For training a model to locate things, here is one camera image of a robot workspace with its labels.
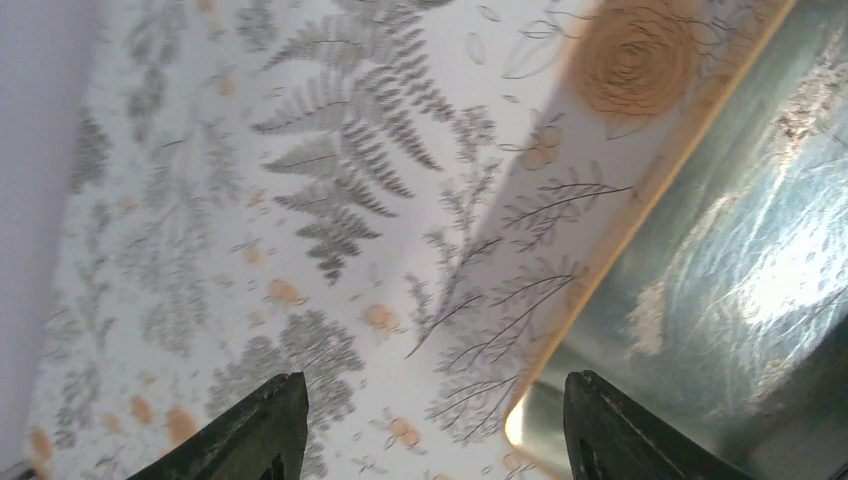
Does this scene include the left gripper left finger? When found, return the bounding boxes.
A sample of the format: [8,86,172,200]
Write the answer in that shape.
[132,372,309,480]

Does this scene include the floral patterned table mat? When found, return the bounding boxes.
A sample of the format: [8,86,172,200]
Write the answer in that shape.
[24,1,772,479]

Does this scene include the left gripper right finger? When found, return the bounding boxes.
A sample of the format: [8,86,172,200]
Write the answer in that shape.
[563,370,750,480]

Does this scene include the gold tin with dark pieces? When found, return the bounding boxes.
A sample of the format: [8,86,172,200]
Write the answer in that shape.
[505,1,847,479]

